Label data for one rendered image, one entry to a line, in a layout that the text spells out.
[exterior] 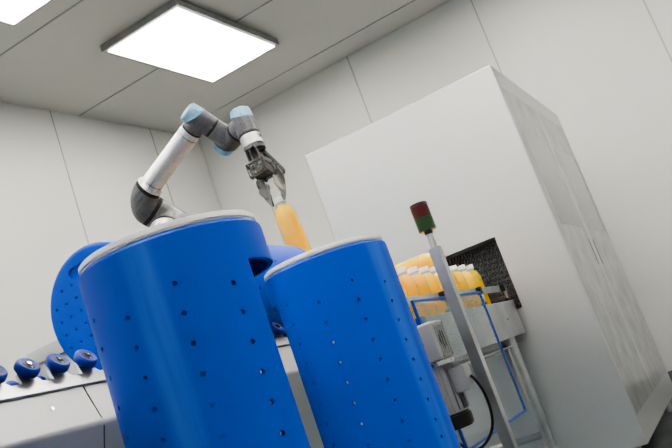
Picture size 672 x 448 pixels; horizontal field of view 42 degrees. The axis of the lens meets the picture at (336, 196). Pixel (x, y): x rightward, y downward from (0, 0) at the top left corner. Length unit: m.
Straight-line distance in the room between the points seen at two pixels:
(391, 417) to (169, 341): 0.70
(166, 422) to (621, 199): 5.71
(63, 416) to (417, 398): 0.68
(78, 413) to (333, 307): 0.53
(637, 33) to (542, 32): 0.70
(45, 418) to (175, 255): 0.49
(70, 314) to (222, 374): 0.90
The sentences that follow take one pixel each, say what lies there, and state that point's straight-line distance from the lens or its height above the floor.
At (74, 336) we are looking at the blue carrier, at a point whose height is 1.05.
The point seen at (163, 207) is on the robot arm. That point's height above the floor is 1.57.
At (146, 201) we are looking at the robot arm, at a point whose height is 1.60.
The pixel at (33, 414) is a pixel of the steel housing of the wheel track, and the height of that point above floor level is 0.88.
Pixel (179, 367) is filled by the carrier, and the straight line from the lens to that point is 1.20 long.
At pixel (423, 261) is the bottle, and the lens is 3.65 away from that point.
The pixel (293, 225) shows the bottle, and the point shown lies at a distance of 2.83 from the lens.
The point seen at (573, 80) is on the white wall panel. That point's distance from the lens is 6.86.
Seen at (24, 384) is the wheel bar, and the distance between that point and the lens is 1.62.
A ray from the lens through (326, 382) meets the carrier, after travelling 1.81.
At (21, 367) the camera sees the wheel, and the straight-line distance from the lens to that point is 1.63.
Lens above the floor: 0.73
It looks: 13 degrees up
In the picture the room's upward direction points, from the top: 20 degrees counter-clockwise
